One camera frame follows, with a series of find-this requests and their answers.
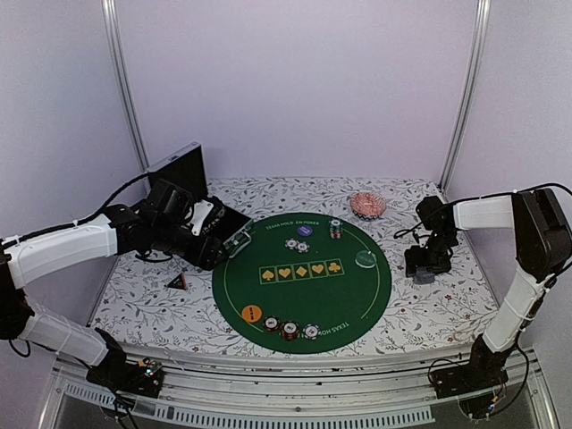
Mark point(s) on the right aluminium frame post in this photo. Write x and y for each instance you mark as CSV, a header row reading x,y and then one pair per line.
x,y
476,52

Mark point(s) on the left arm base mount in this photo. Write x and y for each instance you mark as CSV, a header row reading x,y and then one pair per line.
x,y
144,378

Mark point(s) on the aluminium frame post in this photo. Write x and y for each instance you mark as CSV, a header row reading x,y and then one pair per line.
x,y
113,34
476,52

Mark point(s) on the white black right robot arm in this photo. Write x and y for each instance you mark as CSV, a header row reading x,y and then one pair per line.
x,y
521,236

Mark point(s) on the aluminium front rail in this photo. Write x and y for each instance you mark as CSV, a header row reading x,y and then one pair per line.
x,y
217,391

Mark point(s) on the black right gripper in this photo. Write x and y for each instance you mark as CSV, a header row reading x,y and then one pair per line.
x,y
414,260

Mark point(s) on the black triangular all-in marker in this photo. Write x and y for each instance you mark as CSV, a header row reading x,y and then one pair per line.
x,y
178,283

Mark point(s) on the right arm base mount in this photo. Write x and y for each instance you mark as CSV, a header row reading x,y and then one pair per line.
x,y
450,379

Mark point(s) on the aluminium poker chip case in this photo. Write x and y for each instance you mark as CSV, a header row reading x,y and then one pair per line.
x,y
185,169

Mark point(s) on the red black 100 chip stack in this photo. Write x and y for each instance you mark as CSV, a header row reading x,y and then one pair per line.
x,y
271,324

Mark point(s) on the left aluminium frame post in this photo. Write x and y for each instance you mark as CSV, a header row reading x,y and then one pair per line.
x,y
113,34

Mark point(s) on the grey playing card deck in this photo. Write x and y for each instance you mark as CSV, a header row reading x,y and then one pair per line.
x,y
423,277

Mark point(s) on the blue peach 10 chip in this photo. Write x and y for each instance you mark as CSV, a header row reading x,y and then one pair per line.
x,y
311,332
302,247
291,244

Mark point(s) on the purple small blind button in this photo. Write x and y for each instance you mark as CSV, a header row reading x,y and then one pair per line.
x,y
305,230

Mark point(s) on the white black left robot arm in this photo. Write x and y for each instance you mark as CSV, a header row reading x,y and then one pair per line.
x,y
168,220

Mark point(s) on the orange big blind button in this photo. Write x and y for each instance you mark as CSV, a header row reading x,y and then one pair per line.
x,y
251,314

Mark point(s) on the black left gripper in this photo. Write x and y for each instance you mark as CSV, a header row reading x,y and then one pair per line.
x,y
207,262

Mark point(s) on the red patterned small bowl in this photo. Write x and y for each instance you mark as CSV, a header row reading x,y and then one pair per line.
x,y
367,206

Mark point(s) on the blue green chip stack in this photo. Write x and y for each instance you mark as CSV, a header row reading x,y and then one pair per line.
x,y
335,229

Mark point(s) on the round green poker mat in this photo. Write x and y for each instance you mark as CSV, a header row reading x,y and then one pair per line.
x,y
323,286

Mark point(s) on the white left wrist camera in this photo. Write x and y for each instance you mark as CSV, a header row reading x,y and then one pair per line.
x,y
201,210

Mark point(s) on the green white dealer button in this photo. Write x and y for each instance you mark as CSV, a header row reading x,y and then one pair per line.
x,y
365,259

